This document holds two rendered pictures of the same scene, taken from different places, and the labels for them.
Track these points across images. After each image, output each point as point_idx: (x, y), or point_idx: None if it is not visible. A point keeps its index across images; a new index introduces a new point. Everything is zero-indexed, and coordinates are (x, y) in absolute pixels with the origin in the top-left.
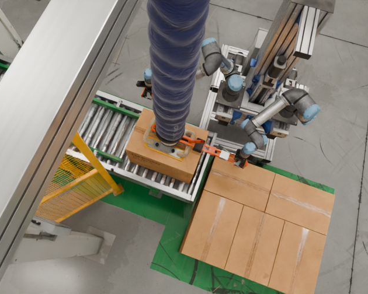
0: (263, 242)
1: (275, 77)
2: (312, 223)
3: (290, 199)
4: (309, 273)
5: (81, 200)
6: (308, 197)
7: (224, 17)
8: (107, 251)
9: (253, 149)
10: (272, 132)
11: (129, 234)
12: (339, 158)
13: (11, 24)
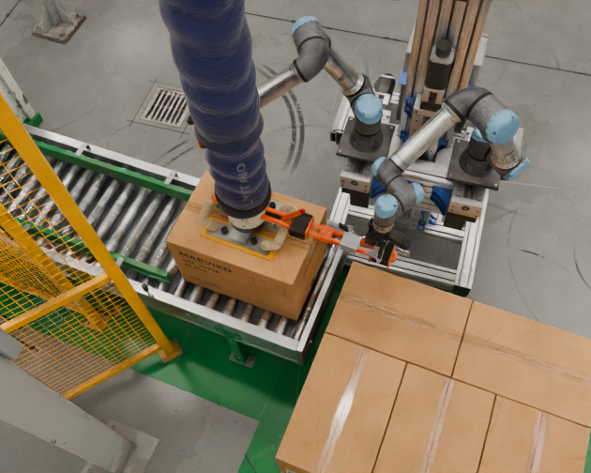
0: (449, 439)
1: (439, 88)
2: (556, 402)
3: (506, 351)
4: None
5: (99, 372)
6: (544, 347)
7: (378, 53)
8: (141, 471)
9: (393, 206)
10: (451, 205)
11: (187, 438)
12: None
13: (16, 80)
